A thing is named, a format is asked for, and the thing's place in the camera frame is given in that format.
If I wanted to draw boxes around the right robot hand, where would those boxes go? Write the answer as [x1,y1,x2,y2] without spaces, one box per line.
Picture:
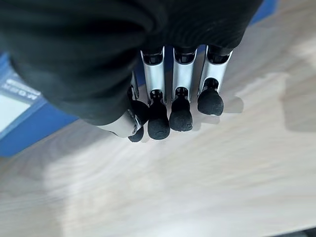
[0,0,263,143]

